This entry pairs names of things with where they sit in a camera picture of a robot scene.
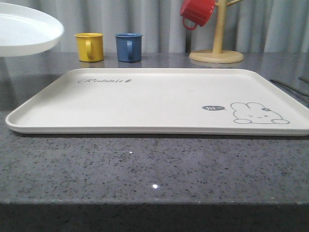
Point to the silver metal fork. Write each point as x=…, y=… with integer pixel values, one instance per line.
x=289, y=87

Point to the silver metal spoon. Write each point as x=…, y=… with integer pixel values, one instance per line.
x=304, y=79

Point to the white round plate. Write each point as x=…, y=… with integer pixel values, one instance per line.
x=26, y=31

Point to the cream rabbit serving tray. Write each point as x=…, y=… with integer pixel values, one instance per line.
x=180, y=101

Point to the blue enamel mug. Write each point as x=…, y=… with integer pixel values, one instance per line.
x=128, y=46

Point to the wooden mug tree stand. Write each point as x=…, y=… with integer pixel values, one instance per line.
x=217, y=54

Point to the yellow enamel mug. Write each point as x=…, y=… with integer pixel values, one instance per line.
x=90, y=46

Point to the red ribbed mug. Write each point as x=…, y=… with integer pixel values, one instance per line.
x=196, y=11

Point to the grey pleated curtain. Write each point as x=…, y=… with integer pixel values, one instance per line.
x=250, y=26

